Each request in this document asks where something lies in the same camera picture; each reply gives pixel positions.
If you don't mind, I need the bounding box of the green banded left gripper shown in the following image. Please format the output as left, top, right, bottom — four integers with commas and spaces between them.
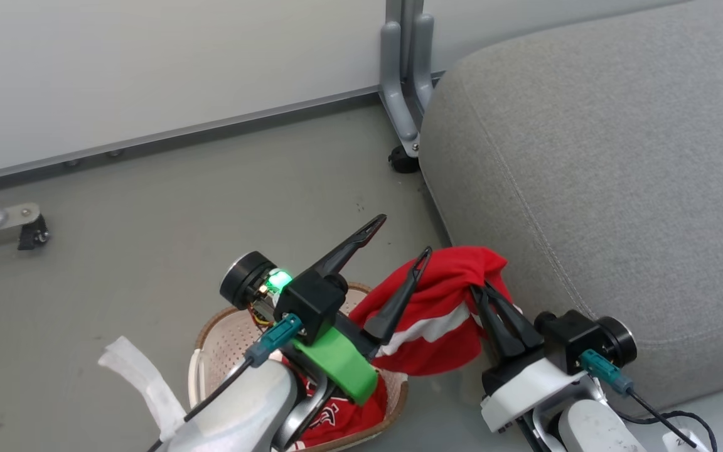
291, 214, 433, 406

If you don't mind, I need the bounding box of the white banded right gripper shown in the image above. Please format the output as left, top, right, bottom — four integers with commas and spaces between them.
469, 280, 589, 434

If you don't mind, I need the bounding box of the red garment with white stripe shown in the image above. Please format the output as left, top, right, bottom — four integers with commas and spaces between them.
349, 246, 514, 377

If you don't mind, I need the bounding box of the grey fabric sofa seat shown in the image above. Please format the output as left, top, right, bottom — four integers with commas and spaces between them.
418, 0, 723, 418

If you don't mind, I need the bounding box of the white basket with brown rim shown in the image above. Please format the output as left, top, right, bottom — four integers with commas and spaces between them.
187, 282, 409, 452

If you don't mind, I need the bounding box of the black caster wheel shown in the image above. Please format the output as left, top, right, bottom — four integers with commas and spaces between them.
388, 146, 420, 175
18, 215, 50, 251

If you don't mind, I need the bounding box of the red garment with white print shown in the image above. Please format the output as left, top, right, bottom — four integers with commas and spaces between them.
280, 358, 390, 449

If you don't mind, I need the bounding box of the white cloth strip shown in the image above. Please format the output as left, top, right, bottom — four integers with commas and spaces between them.
98, 336, 188, 443

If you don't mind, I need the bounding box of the black cable with teal plug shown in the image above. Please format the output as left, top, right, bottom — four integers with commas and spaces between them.
580, 350, 698, 448
147, 314, 303, 452

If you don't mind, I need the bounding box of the grey metal frame leg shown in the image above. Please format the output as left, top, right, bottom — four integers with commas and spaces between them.
379, 0, 444, 158

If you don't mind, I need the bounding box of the thin black looped cable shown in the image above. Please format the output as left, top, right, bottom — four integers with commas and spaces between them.
616, 410, 718, 452

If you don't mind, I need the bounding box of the grey aluminium partition rail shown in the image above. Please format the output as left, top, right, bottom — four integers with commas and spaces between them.
0, 71, 447, 189

